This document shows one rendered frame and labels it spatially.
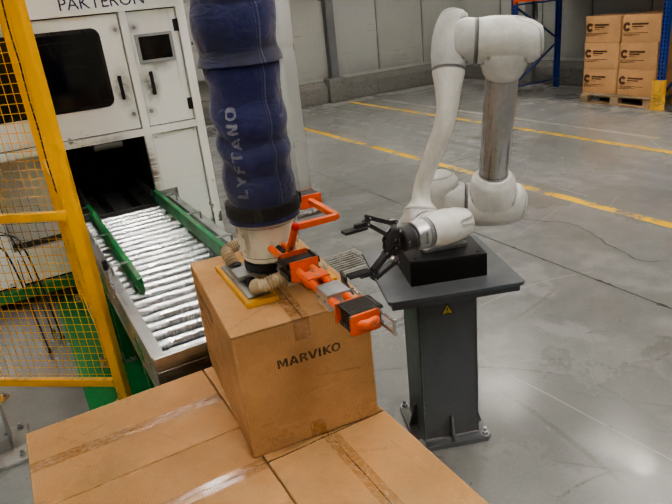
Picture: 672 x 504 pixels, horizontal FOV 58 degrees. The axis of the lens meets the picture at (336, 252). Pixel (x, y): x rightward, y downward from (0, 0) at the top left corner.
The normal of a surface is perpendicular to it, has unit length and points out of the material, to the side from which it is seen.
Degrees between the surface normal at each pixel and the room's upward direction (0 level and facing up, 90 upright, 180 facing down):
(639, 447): 0
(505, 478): 0
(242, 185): 73
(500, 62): 116
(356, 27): 90
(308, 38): 90
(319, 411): 90
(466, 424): 90
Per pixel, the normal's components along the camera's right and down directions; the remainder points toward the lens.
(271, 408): 0.39, 0.31
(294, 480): -0.10, -0.92
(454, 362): 0.15, 0.36
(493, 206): -0.14, 0.64
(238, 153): -0.18, 0.11
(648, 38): -0.86, 0.30
